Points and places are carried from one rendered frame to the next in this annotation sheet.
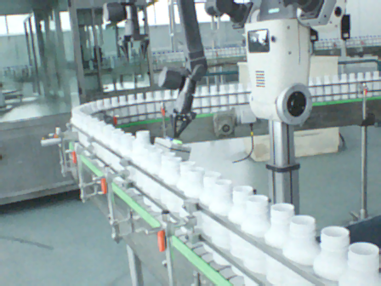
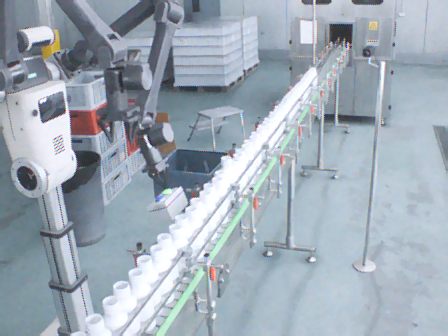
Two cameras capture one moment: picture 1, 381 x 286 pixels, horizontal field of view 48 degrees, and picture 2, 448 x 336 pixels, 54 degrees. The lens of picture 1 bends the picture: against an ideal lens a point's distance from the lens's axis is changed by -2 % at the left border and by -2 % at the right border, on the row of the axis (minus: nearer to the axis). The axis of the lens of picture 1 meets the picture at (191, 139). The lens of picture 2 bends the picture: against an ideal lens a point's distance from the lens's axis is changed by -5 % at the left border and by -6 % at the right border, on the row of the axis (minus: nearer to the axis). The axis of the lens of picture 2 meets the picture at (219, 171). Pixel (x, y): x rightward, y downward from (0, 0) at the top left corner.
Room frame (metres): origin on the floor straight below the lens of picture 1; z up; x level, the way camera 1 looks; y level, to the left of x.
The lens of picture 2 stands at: (2.37, 1.23, 1.78)
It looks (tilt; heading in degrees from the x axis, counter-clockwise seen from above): 22 degrees down; 225
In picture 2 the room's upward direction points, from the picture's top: 3 degrees counter-clockwise
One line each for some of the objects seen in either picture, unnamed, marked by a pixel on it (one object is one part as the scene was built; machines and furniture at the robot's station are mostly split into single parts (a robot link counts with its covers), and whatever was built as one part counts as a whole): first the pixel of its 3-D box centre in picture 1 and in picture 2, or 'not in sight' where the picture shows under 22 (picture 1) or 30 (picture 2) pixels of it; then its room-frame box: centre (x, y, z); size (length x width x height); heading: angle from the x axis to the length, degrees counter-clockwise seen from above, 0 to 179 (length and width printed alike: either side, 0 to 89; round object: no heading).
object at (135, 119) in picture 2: (129, 48); (125, 127); (1.69, 0.20, 1.44); 0.07 x 0.07 x 0.09; 25
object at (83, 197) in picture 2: not in sight; (77, 199); (0.89, -1.79, 0.32); 0.45 x 0.45 x 0.64
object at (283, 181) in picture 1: (284, 208); (65, 268); (1.71, -0.36, 0.74); 0.11 x 0.11 x 0.40; 25
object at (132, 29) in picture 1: (132, 29); (117, 101); (1.70, 0.19, 1.51); 0.10 x 0.07 x 0.07; 115
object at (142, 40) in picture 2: not in sight; (145, 58); (-3.31, -6.36, 0.50); 1.23 x 1.05 x 1.00; 23
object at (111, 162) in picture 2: not in sight; (95, 159); (0.33, -2.43, 0.33); 0.61 x 0.41 x 0.22; 31
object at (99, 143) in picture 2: not in sight; (92, 136); (0.33, -2.42, 0.55); 0.61 x 0.41 x 0.22; 32
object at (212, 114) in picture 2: not in sight; (215, 126); (-1.40, -2.55, 0.21); 0.61 x 0.47 x 0.41; 78
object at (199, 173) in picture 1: (198, 205); (254, 155); (0.91, 0.00, 1.08); 0.06 x 0.06 x 0.17
